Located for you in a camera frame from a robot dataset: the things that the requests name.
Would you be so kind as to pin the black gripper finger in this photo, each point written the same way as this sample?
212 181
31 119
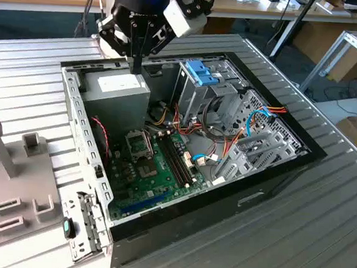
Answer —
157 39
117 37

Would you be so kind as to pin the metal expansion bracket cover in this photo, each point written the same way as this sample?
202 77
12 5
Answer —
86 225

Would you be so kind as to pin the grey power supply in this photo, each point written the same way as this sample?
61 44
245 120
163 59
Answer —
115 111

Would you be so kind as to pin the small white box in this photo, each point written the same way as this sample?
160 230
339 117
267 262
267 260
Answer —
285 5

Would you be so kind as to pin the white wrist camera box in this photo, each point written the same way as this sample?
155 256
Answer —
182 19

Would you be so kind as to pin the CPU socket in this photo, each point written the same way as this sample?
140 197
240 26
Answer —
138 145

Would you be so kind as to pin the blue expansion slot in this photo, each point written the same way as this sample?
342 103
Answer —
144 202

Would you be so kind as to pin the grey metal drive cage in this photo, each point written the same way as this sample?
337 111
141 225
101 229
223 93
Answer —
193 101

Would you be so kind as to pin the metal disk bay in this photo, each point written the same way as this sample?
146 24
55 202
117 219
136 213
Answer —
240 167

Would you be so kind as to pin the black device teal button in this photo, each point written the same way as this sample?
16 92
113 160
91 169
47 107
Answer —
67 227

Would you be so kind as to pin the black RAM slot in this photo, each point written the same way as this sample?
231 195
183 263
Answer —
172 162
182 160
175 162
179 161

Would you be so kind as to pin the cardboard box yellow tape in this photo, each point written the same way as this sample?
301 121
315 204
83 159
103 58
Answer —
356 134

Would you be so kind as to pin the green motherboard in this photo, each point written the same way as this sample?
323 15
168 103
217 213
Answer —
150 181

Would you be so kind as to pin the black PC case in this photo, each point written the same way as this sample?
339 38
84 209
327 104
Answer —
190 227

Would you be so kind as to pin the grey parts rack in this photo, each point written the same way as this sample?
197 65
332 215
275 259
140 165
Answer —
16 174

